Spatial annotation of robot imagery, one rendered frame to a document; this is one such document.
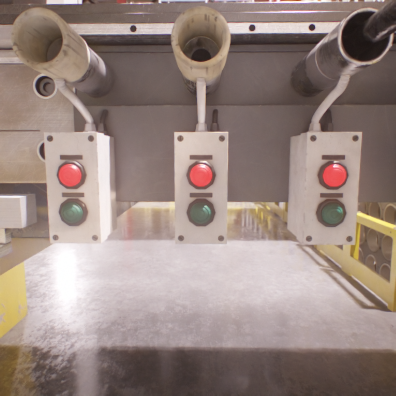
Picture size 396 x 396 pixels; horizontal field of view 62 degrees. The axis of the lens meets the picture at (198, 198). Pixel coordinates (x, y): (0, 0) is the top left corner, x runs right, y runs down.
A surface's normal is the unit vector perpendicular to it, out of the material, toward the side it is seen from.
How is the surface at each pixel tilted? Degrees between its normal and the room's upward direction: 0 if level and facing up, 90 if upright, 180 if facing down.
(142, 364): 0
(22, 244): 90
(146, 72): 90
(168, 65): 90
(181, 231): 90
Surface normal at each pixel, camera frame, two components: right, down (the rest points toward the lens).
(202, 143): -0.02, 0.13
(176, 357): 0.00, -0.99
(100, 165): 1.00, 0.00
